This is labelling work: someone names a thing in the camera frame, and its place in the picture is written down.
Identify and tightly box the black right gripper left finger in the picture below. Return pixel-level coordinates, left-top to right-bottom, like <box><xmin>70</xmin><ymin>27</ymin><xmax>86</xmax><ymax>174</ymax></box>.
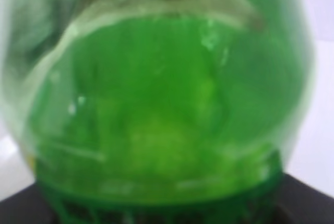
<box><xmin>1</xmin><ymin>183</ymin><xmax>57</xmax><ymax>224</ymax></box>

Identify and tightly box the green soda bottle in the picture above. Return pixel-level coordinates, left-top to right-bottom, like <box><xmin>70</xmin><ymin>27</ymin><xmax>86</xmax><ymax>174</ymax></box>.
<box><xmin>1</xmin><ymin>0</ymin><xmax>313</xmax><ymax>223</ymax></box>

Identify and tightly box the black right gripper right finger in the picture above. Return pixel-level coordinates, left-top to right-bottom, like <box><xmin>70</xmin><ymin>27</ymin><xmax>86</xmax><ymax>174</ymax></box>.
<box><xmin>273</xmin><ymin>174</ymin><xmax>333</xmax><ymax>224</ymax></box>

